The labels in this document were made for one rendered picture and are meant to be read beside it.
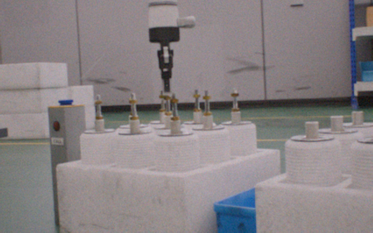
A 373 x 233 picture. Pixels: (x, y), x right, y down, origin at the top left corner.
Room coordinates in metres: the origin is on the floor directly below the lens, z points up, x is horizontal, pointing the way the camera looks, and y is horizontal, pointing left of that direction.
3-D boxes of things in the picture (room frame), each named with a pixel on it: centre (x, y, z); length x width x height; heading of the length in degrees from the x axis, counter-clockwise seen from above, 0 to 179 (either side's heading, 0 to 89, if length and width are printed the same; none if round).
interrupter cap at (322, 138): (0.92, -0.22, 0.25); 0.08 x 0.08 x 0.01
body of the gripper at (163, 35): (1.28, 0.04, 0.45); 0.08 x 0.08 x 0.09
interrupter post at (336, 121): (1.02, -0.29, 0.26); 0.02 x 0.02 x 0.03
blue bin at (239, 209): (1.12, -0.17, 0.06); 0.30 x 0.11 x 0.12; 143
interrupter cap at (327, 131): (1.02, -0.29, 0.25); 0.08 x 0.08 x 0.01
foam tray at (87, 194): (1.29, 0.04, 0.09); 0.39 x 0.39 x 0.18; 52
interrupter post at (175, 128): (1.12, 0.03, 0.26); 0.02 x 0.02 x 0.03
